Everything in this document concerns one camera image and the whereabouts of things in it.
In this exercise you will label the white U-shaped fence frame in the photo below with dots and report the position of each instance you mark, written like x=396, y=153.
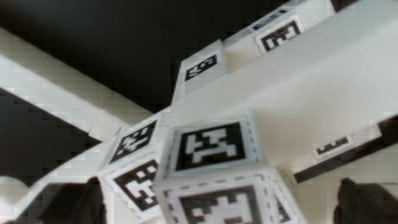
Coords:
x=67, y=94

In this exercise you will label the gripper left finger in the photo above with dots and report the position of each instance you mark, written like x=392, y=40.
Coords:
x=67, y=204

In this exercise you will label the white tagged cube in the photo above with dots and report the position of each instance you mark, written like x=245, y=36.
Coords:
x=216, y=185

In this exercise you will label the white chair back frame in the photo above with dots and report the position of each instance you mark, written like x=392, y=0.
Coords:
x=316, y=90

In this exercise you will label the white chair leg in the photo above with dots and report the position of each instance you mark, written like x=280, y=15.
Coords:
x=200, y=68
x=273, y=29

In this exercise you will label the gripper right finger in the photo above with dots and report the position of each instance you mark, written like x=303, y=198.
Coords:
x=366, y=203

